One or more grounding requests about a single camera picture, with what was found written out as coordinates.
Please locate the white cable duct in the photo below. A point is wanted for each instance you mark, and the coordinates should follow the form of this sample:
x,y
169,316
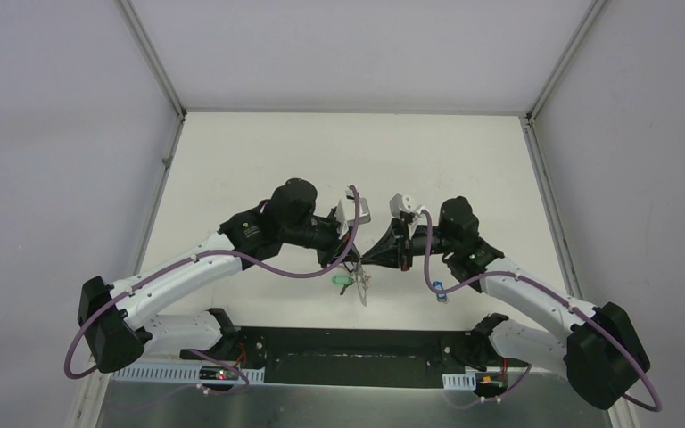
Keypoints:
x,y
163,373
459,382

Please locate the green key tag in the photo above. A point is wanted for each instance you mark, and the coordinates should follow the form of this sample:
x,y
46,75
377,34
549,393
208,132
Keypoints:
x,y
344,281

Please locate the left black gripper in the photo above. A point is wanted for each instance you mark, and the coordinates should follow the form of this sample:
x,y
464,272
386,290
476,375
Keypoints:
x,y
335,249

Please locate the aluminium frame rail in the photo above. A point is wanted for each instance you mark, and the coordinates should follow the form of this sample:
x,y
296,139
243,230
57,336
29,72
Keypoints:
x,y
586,352

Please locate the left white cable duct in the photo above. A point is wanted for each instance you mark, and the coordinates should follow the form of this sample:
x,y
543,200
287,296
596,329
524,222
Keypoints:
x,y
163,373

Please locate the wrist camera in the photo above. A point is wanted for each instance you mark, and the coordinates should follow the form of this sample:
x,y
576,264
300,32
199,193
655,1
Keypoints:
x,y
407,212
345,213

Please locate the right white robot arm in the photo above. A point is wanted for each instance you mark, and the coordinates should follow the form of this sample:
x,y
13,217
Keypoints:
x,y
468,261

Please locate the metal crescent keyring plate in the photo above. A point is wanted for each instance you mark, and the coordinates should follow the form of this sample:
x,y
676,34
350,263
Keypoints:
x,y
361,280

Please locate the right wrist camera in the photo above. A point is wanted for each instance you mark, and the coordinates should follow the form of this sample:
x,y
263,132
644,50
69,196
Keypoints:
x,y
407,212

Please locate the blue key tag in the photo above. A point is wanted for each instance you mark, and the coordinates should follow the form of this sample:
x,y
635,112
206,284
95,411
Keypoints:
x,y
441,296

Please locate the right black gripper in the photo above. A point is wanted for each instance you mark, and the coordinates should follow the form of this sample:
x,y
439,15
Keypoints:
x,y
395,249

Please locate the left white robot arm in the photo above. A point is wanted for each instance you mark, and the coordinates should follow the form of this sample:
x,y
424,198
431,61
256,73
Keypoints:
x,y
121,321

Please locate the circuit board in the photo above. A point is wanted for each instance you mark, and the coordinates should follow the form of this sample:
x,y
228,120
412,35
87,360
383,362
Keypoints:
x,y
218,374
491,385

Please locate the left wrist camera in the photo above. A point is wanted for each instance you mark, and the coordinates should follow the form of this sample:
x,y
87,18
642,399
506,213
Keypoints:
x,y
345,213

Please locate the right circuit board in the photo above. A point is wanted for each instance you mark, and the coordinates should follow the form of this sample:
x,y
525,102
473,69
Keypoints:
x,y
491,385

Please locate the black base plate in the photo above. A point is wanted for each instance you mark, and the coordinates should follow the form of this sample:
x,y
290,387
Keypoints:
x,y
353,357

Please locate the right white cable duct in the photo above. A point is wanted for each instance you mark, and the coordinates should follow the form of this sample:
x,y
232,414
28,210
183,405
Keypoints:
x,y
459,382

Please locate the left circuit board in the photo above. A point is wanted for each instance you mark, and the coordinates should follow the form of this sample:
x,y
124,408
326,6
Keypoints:
x,y
218,374

